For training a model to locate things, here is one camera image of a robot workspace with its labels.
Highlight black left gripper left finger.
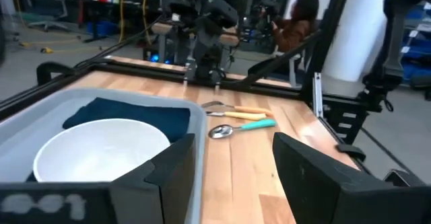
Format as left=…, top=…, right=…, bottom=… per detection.
left=0, top=133, right=197, bottom=224

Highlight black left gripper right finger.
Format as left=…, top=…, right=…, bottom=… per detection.
left=272, top=131, right=431, bottom=224

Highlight white bowl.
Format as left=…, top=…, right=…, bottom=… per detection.
left=32, top=117, right=172, bottom=184

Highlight dark blue cloth napkin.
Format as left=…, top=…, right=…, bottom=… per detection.
left=25, top=96, right=192, bottom=184

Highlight spoon with teal handle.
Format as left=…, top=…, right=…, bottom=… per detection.
left=207, top=117, right=278, bottom=141

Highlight knife with yellow handle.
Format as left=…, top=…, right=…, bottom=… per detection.
left=205, top=110, right=268, bottom=122

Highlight fork with orange handle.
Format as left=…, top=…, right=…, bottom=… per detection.
left=200, top=100, right=275, bottom=116

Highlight grey plastic tray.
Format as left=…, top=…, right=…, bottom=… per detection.
left=0, top=87, right=208, bottom=224

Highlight white chair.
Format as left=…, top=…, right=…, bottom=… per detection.
left=271, top=47, right=306, bottom=88

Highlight blue shelf bins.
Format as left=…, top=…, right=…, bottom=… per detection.
left=399, top=1, right=431, bottom=83

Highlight black stand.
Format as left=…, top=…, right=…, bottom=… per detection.
left=361, top=0, right=431, bottom=114

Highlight white pillar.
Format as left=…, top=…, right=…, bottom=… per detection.
left=321, top=0, right=410, bottom=84

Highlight background wooden table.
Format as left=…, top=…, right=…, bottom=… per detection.
left=150, top=21, right=241, bottom=48

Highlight person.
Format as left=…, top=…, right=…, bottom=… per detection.
left=270, top=0, right=321, bottom=54

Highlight blue bin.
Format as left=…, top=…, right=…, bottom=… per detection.
left=86, top=19, right=120, bottom=38

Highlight grey office chair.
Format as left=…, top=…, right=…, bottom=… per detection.
left=15, top=0, right=70, bottom=33

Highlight black table cable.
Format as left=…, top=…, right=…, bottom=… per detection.
left=35, top=61, right=77, bottom=86

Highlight yellow cable plug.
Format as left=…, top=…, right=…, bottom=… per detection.
left=19, top=38, right=82, bottom=55

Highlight yellow hanging cable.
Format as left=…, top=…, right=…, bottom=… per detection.
left=118, top=0, right=127, bottom=44
left=141, top=0, right=152, bottom=46

